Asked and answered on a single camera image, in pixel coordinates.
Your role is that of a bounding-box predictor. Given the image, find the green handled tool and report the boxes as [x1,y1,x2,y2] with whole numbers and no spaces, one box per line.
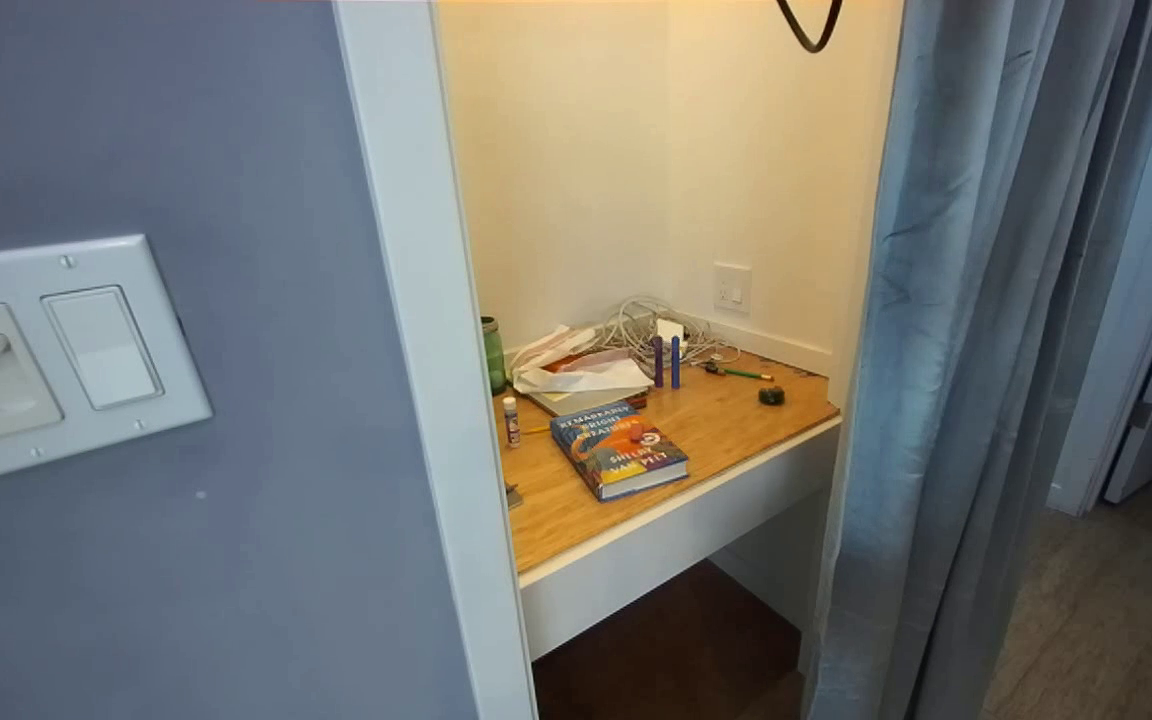
[698,360,775,382]

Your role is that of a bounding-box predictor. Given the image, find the small black round object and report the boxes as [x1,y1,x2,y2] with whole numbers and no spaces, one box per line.
[755,386,788,406]

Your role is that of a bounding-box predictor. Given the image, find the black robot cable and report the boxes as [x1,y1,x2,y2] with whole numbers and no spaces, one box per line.
[775,0,846,59]

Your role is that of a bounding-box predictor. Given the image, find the green bottle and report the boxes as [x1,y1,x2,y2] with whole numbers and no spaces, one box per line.
[481,316,507,395]

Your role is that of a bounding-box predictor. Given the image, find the small glue stick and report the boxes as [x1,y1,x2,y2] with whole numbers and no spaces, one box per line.
[500,391,520,446]

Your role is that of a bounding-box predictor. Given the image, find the white room door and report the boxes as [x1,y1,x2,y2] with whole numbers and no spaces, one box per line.
[1049,0,1152,515]

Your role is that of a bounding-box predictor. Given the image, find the wooden built-in desk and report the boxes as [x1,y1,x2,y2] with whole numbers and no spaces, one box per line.
[493,346,853,663]

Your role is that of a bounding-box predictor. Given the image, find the colourful paperback book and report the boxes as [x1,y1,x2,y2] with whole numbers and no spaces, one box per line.
[553,403,692,502]

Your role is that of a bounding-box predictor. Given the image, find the white closet door frame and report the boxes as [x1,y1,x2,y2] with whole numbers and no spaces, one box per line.
[331,0,537,720]

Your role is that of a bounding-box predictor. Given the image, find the white wall outlet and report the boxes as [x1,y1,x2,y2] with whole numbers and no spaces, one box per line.
[711,265,751,316]

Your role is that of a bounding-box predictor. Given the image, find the blue tubes pair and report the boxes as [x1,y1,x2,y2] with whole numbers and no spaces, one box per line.
[651,335,682,386]

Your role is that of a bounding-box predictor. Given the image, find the wire hangers pile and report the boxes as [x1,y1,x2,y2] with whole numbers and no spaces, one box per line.
[596,297,737,362]

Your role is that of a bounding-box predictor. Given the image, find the stack of papers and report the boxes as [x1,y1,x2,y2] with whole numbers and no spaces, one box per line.
[507,322,651,415]

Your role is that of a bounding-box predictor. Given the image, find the white wall switch plate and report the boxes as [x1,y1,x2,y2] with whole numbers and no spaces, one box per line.
[0,234,210,477]

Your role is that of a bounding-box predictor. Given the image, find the grey closet curtain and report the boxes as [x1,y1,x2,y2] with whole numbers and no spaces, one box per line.
[803,0,1152,720]

